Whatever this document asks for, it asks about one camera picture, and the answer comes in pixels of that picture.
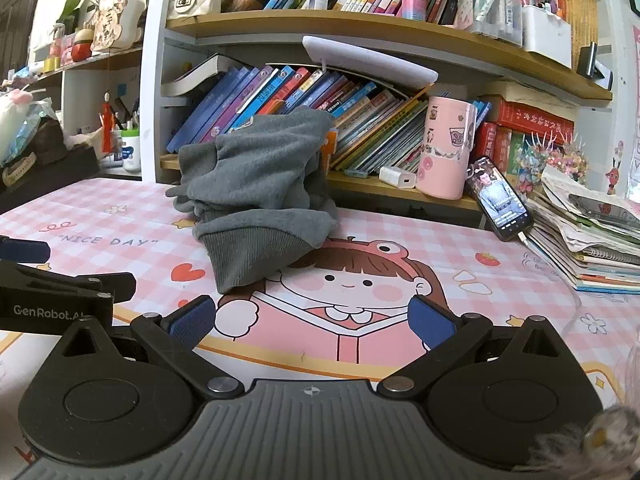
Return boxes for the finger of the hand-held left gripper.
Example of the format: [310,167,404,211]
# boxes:
[0,260,137,306]
[0,236,51,264]

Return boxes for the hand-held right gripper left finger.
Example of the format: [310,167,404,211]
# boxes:
[50,296,246,402]

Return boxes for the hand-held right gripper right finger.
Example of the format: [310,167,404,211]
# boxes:
[375,294,576,403]

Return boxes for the grey sweater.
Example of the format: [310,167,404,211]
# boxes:
[166,106,339,295]

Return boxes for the pink checked cartoon table mat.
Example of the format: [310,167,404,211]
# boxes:
[0,177,640,480]

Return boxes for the dark knitted cloth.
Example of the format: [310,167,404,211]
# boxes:
[36,116,69,164]

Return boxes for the iridescent plastic bag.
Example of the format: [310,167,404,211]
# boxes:
[0,97,64,166]

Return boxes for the black smartphone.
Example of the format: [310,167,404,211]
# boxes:
[465,156,535,242]

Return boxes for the white charger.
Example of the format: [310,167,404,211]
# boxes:
[378,166,418,191]

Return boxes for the red hanging tassel figure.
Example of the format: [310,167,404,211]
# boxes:
[99,91,117,154]

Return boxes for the pink sticker cup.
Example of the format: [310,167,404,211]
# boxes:
[416,96,479,201]

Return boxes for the white side shelf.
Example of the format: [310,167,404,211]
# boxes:
[30,45,146,181]

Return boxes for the stack of papers and notebooks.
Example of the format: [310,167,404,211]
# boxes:
[525,165,640,294]

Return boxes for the upright red books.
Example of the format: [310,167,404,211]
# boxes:
[474,122,527,175]

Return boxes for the white and orange box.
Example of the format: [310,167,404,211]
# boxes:
[320,127,339,177]

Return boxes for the colourful paper flower bouquet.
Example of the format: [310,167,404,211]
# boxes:
[515,132,589,197]

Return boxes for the fluffy grey cloth with daisy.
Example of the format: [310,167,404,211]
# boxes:
[529,404,640,480]

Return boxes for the pink box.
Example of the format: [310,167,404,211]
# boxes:
[48,35,76,61]

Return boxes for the row of leaning picture books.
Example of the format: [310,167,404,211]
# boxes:
[165,62,433,177]

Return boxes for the red round jar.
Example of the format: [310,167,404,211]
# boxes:
[71,27,96,60]

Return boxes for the thick red dictionary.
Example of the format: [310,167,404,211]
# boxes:
[492,100,577,136]

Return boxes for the thick white-paged book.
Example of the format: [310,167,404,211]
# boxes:
[160,54,253,98]

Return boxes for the green leaf plant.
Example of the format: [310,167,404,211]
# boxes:
[56,0,87,27]

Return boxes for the white ceramic vase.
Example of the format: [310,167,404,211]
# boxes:
[120,0,149,50]

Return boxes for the black stand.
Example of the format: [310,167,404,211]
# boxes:
[575,41,614,92]

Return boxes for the white and wooden bookshelf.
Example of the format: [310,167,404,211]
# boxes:
[140,0,616,241]

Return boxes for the white pen holder box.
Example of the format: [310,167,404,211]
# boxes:
[520,5,574,69]

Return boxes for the bunch of pens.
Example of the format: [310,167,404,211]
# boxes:
[469,0,526,41]

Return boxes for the row of yellow books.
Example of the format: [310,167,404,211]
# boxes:
[556,0,599,74]

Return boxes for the cartoon wall sticker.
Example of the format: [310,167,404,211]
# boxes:
[604,140,627,197]

